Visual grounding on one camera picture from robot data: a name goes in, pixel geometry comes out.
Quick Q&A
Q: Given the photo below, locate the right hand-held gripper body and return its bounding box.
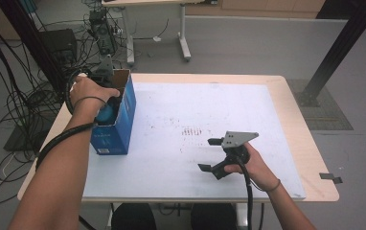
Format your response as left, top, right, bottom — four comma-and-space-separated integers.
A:
220, 130, 260, 167

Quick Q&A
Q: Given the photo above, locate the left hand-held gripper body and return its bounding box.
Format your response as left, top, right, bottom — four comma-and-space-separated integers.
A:
89, 53, 116, 90

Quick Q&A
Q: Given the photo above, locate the blue cardboard box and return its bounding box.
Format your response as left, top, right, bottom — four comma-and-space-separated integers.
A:
89, 68, 137, 156

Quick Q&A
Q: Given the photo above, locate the person's left hand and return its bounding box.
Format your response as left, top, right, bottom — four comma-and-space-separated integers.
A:
69, 76, 122, 118

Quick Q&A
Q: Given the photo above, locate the person's right hand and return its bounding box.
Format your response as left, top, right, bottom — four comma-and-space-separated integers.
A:
223, 142, 282, 193

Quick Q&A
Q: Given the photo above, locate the white-legged desk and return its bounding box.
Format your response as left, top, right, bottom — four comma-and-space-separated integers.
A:
102, 0, 218, 66

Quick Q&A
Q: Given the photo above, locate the person's right leg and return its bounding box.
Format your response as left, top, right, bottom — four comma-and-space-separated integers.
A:
191, 202, 238, 230

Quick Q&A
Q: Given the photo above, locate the person's leg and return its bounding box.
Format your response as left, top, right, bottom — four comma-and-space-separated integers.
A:
191, 202, 238, 230
110, 202, 157, 230

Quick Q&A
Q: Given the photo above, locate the black equipment box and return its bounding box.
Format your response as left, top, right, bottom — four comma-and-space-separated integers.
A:
38, 28, 79, 65

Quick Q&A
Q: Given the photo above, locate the wooden table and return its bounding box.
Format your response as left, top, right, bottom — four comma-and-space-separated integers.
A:
17, 72, 340, 204

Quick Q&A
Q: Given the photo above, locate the grey floor mat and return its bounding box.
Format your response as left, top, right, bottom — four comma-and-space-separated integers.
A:
286, 79, 354, 131

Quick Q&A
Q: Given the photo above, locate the person's left leg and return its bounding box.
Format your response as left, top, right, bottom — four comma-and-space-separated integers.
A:
110, 202, 157, 230

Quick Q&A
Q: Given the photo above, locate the black tape piece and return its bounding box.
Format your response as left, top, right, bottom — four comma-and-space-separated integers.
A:
319, 172, 343, 185

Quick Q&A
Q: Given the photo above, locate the wooden cabinet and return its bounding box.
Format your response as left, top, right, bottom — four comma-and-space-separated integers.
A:
185, 0, 326, 19

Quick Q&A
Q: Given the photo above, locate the black hair tie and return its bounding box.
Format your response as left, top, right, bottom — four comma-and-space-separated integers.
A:
73, 95, 108, 111
251, 178, 282, 194

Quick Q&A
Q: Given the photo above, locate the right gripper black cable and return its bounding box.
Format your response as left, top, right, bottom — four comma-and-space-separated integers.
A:
234, 156, 255, 230

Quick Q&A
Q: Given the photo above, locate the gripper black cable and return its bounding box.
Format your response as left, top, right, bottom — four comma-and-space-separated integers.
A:
34, 67, 99, 230
234, 156, 255, 230

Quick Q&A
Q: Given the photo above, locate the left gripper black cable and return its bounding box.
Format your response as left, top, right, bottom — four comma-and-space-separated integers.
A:
34, 67, 99, 230

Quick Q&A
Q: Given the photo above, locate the black metal post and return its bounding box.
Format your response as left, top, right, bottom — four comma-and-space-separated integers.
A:
294, 0, 366, 108
0, 0, 67, 94

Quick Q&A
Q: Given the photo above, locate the bundle of black cables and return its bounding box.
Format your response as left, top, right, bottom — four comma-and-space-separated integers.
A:
0, 0, 60, 205

